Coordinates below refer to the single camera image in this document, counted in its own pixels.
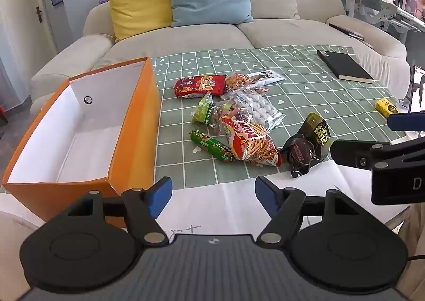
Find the green checkered tablecloth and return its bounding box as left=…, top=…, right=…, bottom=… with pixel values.
left=151, top=44, right=411, bottom=190

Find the orange cardboard box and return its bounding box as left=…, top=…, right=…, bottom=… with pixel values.
left=2, top=57, right=162, bottom=229

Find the red snack packet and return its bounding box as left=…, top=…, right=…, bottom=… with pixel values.
left=174, top=74, right=228, bottom=100

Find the white study desk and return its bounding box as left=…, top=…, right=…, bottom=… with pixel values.
left=334, top=0, right=425, bottom=46

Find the green pea packet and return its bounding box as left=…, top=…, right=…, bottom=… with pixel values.
left=192, top=91, right=215, bottom=128

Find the black and gold snack packet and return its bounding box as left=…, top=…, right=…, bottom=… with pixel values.
left=300, top=112, right=333, bottom=163

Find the orange peanut packet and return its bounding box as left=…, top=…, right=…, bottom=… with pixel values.
left=224, top=73, right=259, bottom=94

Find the yellow pillow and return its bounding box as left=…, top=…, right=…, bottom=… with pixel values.
left=105, top=0, right=173, bottom=43

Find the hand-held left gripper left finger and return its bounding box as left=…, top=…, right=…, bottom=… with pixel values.
left=65, top=176, right=173, bottom=247

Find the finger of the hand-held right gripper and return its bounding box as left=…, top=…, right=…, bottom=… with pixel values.
left=387, top=113, right=425, bottom=132
left=330, top=138, right=425, bottom=169

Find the black notebook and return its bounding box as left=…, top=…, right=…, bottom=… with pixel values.
left=316, top=49, right=375, bottom=84

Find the red stick snack bag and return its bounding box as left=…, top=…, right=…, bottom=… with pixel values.
left=220, top=115, right=283, bottom=167

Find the beige sofa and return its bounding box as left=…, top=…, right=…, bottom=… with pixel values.
left=30, top=0, right=411, bottom=116

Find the dark plum packet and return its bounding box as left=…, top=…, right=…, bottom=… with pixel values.
left=280, top=133, right=321, bottom=178

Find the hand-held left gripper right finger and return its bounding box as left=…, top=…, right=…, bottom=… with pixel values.
left=254, top=176, right=363, bottom=245

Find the green sausage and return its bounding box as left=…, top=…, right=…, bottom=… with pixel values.
left=189, top=130, right=235, bottom=164

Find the clear bag of white candies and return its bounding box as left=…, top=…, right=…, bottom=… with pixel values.
left=220, top=86, right=286, bottom=133

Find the clear mixed nut packet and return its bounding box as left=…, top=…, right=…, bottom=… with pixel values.
left=209, top=102, right=240, bottom=136

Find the small yellow box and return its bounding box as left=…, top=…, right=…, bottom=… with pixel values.
left=375, top=97, right=399, bottom=118

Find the white and black snack packet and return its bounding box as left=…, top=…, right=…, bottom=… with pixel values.
left=247, top=70, right=287, bottom=88

